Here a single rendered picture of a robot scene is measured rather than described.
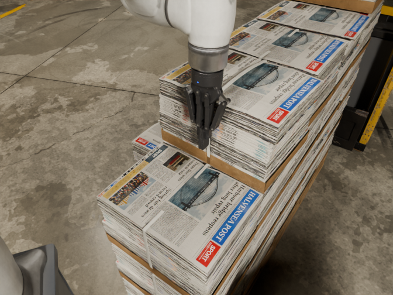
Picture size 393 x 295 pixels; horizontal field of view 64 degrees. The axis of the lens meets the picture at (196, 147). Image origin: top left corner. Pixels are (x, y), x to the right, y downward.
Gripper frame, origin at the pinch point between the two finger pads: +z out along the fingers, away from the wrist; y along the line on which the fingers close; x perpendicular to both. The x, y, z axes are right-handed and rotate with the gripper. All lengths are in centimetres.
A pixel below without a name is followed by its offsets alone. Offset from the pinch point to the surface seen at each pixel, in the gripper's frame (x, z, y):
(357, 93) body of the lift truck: -162, 52, -19
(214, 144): -2.5, 3.2, -2.0
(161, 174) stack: 8.0, 13.1, 8.9
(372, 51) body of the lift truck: -160, 22, -18
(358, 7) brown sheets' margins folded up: -90, -17, -13
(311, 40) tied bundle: -53, -13, -8
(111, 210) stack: 24.5, 15.9, 12.8
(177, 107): -3.2, -3.1, 11.5
